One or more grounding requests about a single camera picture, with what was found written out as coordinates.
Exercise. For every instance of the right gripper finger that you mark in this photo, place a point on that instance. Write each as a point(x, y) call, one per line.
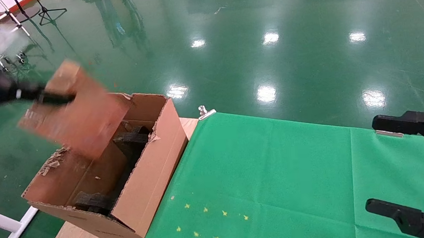
point(409, 219)
point(414, 123)

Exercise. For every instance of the small brown cardboard box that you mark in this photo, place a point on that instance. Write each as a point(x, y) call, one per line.
point(81, 117)

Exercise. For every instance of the large open cardboard carton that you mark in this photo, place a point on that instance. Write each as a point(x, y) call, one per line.
point(152, 175)

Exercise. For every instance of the silver metal cloth clip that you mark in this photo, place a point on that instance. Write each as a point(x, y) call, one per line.
point(388, 133)
point(206, 113)

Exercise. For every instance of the black microphone tripod stand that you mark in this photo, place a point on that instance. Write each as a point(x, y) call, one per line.
point(49, 12)

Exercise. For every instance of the black double pole floor stand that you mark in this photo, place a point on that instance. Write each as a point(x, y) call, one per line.
point(27, 12)

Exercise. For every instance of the black foam block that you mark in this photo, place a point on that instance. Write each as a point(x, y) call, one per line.
point(92, 202)
point(131, 139)

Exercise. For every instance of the green table cloth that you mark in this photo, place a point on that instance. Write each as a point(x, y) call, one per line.
point(275, 174)

